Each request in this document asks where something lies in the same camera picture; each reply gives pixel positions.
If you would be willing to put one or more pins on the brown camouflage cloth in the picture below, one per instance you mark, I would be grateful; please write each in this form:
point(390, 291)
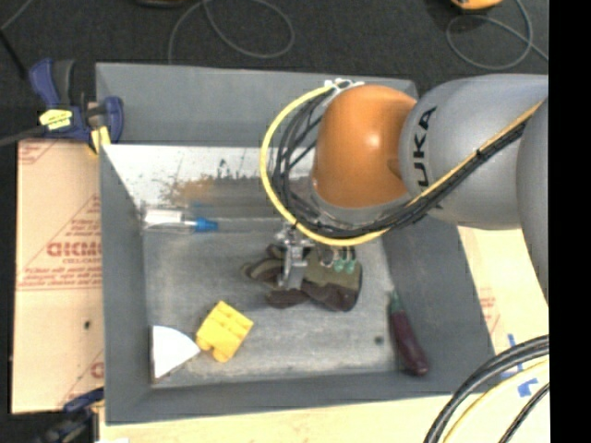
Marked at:
point(332, 291)

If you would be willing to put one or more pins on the white wedge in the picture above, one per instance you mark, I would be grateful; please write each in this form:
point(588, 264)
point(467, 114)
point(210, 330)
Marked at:
point(171, 351)

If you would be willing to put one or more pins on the yellow toy block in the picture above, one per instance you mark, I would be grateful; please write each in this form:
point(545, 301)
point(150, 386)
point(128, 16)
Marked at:
point(224, 330)

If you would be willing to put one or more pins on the clear plastic bottle blue cap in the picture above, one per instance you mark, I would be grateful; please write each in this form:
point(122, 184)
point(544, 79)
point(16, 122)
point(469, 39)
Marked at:
point(175, 219)

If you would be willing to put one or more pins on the brown cardboard board red print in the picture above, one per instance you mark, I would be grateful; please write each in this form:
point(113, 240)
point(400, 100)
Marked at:
point(55, 247)

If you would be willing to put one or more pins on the grey metal bin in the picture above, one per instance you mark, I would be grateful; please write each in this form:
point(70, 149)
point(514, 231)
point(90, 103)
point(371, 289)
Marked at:
point(184, 270)

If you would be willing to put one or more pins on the black cylinder on white bracket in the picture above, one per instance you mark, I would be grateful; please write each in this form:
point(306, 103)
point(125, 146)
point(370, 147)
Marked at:
point(326, 255)

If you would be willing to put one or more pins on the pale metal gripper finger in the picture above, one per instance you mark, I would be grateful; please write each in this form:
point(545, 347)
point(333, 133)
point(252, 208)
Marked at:
point(283, 280)
point(297, 282)

